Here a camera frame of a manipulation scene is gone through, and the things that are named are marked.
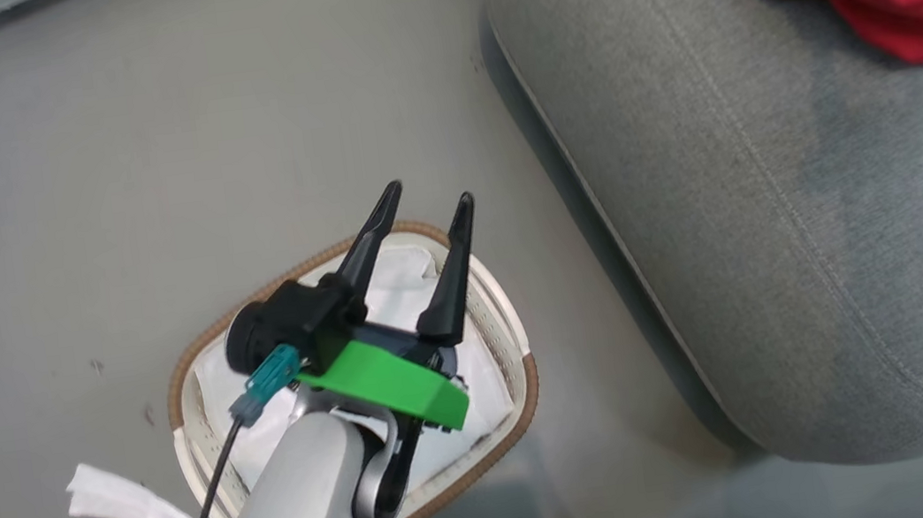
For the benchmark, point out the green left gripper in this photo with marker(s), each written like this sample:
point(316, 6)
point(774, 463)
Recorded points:
point(393, 384)

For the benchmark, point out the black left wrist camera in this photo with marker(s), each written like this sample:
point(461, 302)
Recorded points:
point(291, 317)

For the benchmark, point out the grey fabric sofa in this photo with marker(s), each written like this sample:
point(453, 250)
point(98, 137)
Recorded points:
point(776, 209)

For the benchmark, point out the white cloth in basket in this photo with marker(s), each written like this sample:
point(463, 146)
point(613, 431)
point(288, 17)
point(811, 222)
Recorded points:
point(272, 449)

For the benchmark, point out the white laundry basket brown rim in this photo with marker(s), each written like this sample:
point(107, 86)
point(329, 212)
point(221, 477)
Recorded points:
point(498, 317)

